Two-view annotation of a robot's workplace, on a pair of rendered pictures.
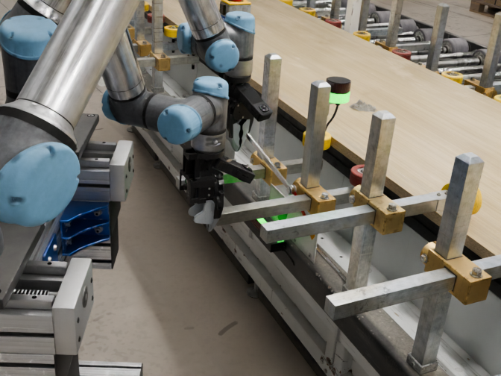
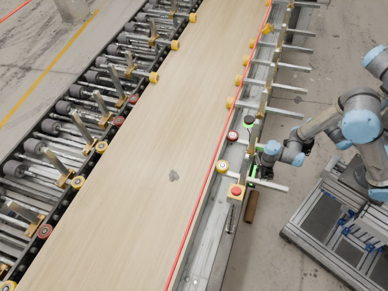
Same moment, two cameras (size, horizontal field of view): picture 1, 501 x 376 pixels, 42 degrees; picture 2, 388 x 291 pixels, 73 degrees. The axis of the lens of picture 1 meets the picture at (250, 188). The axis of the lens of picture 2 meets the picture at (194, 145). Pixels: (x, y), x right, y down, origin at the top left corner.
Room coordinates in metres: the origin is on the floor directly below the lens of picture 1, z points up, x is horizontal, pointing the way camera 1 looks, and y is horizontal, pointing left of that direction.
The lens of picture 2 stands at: (2.40, 0.37, 2.30)
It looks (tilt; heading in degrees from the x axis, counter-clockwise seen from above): 54 degrees down; 231
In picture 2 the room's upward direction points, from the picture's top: 6 degrees counter-clockwise
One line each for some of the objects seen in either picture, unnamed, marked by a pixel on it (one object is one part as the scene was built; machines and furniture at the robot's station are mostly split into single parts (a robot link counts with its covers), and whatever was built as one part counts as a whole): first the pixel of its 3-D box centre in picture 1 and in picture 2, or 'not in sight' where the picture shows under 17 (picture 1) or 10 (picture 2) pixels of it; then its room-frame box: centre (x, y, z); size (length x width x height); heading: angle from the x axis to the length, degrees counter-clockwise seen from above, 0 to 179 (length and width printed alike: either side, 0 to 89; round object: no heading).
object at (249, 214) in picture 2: not in sight; (251, 206); (1.47, -0.03, 0.04); 0.30 x 0.08 x 0.08; 27
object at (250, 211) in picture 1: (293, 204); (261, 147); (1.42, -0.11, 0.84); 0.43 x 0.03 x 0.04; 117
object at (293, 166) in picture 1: (252, 173); (252, 181); (1.65, 0.00, 0.81); 0.44 x 0.03 x 0.04; 117
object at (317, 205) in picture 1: (313, 197); (251, 146); (1.47, -0.16, 0.85); 0.14 x 0.06 x 0.05; 27
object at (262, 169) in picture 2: (234, 95); (266, 168); (1.65, 0.06, 1.04); 0.09 x 0.08 x 0.12; 47
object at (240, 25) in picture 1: (238, 36); (272, 151); (1.64, 0.06, 1.19); 0.09 x 0.08 x 0.11; 113
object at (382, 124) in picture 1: (367, 215); (260, 115); (1.27, -0.26, 0.92); 0.04 x 0.04 x 0.48; 27
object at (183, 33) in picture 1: (203, 39); (292, 155); (1.59, 0.14, 1.19); 0.11 x 0.11 x 0.08; 23
